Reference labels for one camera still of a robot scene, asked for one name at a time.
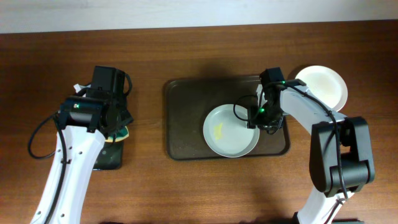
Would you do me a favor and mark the green and yellow sponge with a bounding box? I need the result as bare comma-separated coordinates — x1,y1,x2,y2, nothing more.
105,126,129,143

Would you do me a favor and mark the pale grey plate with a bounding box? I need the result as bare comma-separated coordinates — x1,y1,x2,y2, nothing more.
203,104,260,158

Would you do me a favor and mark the white plate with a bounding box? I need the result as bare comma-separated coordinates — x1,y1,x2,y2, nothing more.
296,65,348,111

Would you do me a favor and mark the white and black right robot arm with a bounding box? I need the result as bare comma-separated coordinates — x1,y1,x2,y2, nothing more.
249,79,375,224

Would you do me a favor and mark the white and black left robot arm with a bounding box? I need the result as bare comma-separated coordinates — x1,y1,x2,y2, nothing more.
31,96,133,223

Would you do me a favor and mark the black water tray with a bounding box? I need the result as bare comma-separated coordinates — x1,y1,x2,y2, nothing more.
93,141,124,170

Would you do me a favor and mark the dark brown serving tray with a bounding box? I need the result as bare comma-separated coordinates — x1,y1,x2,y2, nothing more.
165,76,290,161

